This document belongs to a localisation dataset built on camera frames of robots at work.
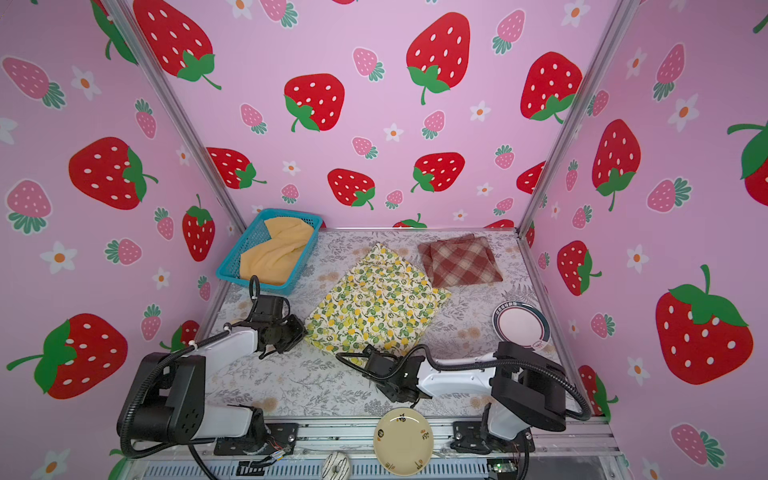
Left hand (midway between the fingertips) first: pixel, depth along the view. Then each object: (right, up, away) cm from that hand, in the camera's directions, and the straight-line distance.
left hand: (308, 329), depth 92 cm
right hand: (+25, -12, -8) cm, 29 cm away
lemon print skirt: (+23, +7, +6) cm, 25 cm away
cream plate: (+29, -24, -19) cm, 42 cm away
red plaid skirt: (+51, +22, +15) cm, 57 cm away
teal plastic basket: (-2, +36, +19) cm, 41 cm away
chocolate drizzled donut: (+13, -27, -23) cm, 38 cm away
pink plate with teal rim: (+68, +1, +2) cm, 68 cm away
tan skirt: (-17, +22, +15) cm, 32 cm away
